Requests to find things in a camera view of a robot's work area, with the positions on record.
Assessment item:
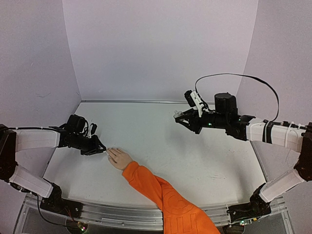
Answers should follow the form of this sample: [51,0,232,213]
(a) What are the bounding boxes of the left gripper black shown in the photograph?
[72,134,106,156]

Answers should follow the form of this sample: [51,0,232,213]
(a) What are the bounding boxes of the clear nail polish bottle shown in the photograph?
[174,110,183,119]

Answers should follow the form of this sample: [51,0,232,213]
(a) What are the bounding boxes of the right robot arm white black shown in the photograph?
[174,90,312,203]

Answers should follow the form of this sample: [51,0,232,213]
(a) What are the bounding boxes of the orange sleeve forearm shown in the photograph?
[122,161,219,234]

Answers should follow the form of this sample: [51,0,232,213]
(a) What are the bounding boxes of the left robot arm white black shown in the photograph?
[0,115,106,213]

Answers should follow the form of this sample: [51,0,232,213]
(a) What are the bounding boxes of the mannequin hand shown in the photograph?
[107,148,133,171]

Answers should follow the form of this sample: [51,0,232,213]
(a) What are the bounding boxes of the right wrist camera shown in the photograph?
[184,90,209,117]

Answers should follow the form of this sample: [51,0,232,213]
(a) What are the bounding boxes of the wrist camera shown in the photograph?
[184,90,209,117]
[88,123,98,138]

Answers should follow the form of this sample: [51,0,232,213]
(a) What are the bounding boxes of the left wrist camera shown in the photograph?
[88,123,98,138]

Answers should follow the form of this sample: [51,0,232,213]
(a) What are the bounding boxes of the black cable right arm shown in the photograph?
[194,74,280,122]

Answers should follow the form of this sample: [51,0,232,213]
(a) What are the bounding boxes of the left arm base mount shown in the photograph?
[39,183,83,219]

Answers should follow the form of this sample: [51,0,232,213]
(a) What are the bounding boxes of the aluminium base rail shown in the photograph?
[14,195,294,234]

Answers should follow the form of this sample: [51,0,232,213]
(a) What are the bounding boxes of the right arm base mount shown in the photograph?
[227,187,271,223]

